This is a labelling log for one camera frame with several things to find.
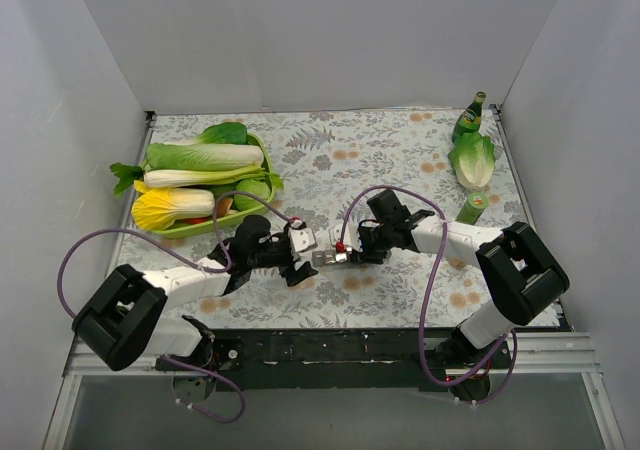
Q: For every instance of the green plastic tray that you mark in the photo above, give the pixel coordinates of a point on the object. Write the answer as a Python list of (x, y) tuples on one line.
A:
[(181, 230)]

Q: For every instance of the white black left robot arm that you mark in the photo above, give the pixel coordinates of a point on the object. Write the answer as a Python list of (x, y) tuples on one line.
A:
[(126, 318)]

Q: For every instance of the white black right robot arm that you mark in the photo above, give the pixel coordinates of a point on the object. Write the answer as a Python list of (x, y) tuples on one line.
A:
[(521, 274)]

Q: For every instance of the toy bok choy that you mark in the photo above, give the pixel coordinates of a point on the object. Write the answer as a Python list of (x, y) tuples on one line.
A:
[(234, 133)]

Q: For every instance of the toy round green cabbage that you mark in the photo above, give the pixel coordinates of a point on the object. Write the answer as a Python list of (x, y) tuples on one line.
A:
[(259, 188)]

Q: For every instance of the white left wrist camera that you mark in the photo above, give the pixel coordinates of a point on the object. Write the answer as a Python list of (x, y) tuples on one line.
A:
[(301, 237)]

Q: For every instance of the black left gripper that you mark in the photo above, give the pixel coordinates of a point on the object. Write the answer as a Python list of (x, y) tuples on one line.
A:
[(288, 259)]

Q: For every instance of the toy white celery stalk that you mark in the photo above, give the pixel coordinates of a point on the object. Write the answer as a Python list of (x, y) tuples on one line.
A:
[(128, 176)]

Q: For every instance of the green glass bottle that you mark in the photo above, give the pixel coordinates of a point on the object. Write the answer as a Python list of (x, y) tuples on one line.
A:
[(470, 119)]

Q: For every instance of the toy yellow napa cabbage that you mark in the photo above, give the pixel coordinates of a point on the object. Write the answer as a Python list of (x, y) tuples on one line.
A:
[(157, 209)]

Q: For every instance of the toy red pepper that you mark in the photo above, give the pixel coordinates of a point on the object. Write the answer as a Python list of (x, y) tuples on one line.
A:
[(196, 220)]

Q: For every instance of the toy lettuce head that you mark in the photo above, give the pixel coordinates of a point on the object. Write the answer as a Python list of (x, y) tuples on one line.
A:
[(473, 160)]

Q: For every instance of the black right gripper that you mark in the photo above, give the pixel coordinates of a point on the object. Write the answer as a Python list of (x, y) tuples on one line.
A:
[(363, 242)]

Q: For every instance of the toy green napa cabbage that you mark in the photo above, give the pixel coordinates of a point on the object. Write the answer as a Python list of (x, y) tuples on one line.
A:
[(202, 157)]

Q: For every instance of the toy brown mushroom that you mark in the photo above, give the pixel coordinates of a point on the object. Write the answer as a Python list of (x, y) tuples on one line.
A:
[(225, 207)]

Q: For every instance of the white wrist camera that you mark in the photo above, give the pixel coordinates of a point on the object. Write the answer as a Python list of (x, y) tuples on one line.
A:
[(348, 236), (301, 237)]

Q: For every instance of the clear weekly pill organizer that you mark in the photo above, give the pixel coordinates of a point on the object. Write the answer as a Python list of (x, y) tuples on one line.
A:
[(328, 257)]

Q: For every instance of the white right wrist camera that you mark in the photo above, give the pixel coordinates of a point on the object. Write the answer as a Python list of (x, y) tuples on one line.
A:
[(348, 236)]

